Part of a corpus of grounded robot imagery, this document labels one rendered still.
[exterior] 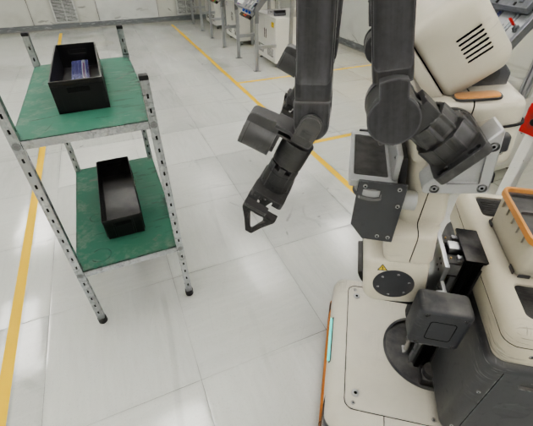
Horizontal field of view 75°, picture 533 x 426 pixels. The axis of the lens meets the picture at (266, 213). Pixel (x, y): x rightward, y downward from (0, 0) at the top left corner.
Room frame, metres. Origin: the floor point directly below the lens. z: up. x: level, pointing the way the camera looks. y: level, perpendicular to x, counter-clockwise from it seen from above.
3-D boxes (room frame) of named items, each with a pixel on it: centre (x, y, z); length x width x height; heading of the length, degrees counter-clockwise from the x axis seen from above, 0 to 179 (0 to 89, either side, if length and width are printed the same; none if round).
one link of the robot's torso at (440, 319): (0.64, -0.39, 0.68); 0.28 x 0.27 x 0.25; 168
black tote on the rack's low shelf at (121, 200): (1.47, 0.76, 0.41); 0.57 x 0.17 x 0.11; 23
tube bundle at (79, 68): (1.49, 0.77, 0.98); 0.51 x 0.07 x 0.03; 24
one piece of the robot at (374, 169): (0.73, -0.28, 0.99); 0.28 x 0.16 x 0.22; 168
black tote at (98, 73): (1.49, 0.77, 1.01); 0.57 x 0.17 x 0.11; 24
